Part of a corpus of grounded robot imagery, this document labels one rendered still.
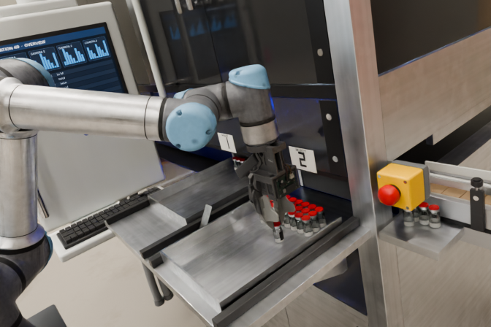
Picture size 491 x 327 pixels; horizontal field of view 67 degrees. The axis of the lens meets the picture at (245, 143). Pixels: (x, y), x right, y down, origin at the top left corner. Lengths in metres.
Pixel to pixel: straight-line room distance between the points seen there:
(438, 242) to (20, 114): 0.80
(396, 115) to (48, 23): 1.16
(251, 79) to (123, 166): 0.97
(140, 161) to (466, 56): 1.20
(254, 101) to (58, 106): 0.34
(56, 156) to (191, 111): 0.98
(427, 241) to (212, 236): 0.49
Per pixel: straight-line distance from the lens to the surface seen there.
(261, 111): 0.72
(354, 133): 0.81
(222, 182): 1.26
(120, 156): 1.57
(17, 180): 0.93
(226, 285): 0.81
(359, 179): 0.85
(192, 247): 0.96
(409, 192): 0.78
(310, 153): 0.92
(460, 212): 0.90
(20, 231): 0.99
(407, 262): 1.05
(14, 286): 0.99
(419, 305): 1.17
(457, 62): 1.11
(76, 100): 0.66
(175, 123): 0.59
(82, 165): 1.53
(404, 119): 0.91
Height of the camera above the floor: 1.37
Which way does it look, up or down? 18 degrees down
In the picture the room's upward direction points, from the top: 13 degrees counter-clockwise
